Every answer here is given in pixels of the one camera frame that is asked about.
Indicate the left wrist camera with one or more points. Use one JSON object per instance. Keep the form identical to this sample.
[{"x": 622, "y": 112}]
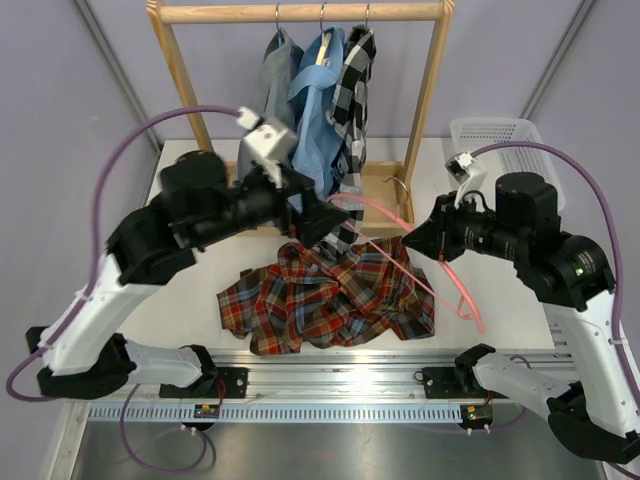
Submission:
[{"x": 270, "y": 142}]

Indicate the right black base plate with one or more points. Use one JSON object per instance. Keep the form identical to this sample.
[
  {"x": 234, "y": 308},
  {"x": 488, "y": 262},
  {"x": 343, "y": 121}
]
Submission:
[{"x": 450, "y": 383}]

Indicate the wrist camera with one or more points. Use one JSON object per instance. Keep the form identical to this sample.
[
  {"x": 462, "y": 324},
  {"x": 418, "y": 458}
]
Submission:
[
  {"x": 468, "y": 172},
  {"x": 270, "y": 142}
]

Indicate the black white checked shirt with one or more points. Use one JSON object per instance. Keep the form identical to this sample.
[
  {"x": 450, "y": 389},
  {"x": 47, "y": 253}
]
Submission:
[{"x": 346, "y": 70}]

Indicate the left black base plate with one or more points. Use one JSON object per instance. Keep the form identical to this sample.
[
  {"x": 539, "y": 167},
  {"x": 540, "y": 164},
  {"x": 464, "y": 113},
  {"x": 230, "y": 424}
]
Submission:
[{"x": 226, "y": 382}]

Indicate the white slotted cable duct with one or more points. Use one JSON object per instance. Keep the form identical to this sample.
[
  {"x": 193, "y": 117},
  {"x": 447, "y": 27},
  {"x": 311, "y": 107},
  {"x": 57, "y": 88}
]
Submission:
[{"x": 280, "y": 413}]

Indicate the wooden hanger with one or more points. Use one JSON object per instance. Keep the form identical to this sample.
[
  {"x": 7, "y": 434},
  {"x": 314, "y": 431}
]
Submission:
[{"x": 326, "y": 38}]

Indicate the red plaid shirt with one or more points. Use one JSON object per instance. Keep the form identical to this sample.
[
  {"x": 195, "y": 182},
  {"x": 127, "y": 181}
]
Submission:
[{"x": 307, "y": 298}]

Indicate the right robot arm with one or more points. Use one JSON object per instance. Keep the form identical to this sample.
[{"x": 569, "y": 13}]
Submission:
[{"x": 595, "y": 417}]

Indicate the grey shirt hanger hook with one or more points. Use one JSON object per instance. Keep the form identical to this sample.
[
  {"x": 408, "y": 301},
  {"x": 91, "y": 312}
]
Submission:
[{"x": 277, "y": 17}]

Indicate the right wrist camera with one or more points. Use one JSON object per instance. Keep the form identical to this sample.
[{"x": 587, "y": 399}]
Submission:
[{"x": 468, "y": 172}]

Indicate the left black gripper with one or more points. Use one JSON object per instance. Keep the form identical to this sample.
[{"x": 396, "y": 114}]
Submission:
[{"x": 313, "y": 218}]

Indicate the wooden clothes rack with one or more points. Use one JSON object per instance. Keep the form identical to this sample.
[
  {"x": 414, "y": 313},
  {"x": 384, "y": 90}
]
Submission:
[{"x": 403, "y": 88}]

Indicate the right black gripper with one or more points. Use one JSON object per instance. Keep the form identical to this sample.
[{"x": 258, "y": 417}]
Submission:
[{"x": 437, "y": 238}]

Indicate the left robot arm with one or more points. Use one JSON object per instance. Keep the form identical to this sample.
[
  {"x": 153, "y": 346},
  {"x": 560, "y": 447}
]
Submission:
[{"x": 195, "y": 208}]

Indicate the light blue shirt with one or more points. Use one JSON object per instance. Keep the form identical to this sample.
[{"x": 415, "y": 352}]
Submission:
[{"x": 313, "y": 89}]

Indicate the grey shirt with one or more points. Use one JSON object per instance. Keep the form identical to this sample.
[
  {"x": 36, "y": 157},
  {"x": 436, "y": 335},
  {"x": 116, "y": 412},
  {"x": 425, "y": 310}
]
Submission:
[{"x": 280, "y": 66}]

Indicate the aluminium rail frame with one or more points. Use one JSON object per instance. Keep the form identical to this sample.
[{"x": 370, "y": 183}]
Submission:
[{"x": 380, "y": 369}]

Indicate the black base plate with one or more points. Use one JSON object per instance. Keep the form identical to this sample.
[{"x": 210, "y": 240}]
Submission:
[
  {"x": 226, "y": 382},
  {"x": 450, "y": 383}
]

